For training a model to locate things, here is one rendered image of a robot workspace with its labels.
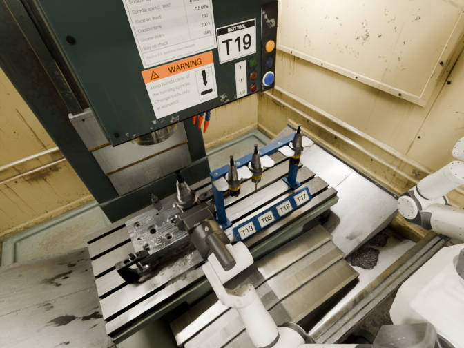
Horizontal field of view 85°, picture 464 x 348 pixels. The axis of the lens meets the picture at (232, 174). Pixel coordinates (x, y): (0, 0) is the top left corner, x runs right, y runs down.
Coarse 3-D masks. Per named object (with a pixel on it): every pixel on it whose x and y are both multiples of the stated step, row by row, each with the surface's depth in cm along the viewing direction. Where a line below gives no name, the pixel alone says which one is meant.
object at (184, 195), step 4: (176, 180) 72; (184, 180) 72; (176, 184) 72; (180, 184) 71; (184, 184) 72; (180, 188) 72; (184, 188) 72; (188, 188) 74; (180, 192) 73; (184, 192) 73; (188, 192) 74; (180, 196) 74; (184, 196) 74; (188, 196) 75; (180, 200) 75; (184, 200) 75
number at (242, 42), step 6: (246, 30) 55; (252, 30) 55; (234, 36) 54; (240, 36) 55; (246, 36) 56; (252, 36) 56; (234, 42) 55; (240, 42) 56; (246, 42) 56; (252, 42) 57; (234, 48) 56; (240, 48) 56; (246, 48) 57; (252, 48) 58; (234, 54) 56
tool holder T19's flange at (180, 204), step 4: (192, 192) 77; (176, 196) 77; (192, 196) 76; (176, 200) 75; (188, 200) 75; (192, 200) 75; (196, 200) 78; (180, 204) 75; (184, 204) 74; (188, 204) 76; (192, 204) 77; (180, 208) 76; (184, 208) 76
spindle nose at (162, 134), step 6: (168, 126) 74; (174, 126) 77; (156, 132) 72; (162, 132) 73; (168, 132) 75; (174, 132) 77; (138, 138) 72; (144, 138) 72; (150, 138) 72; (156, 138) 73; (162, 138) 74; (138, 144) 74; (144, 144) 74; (150, 144) 74
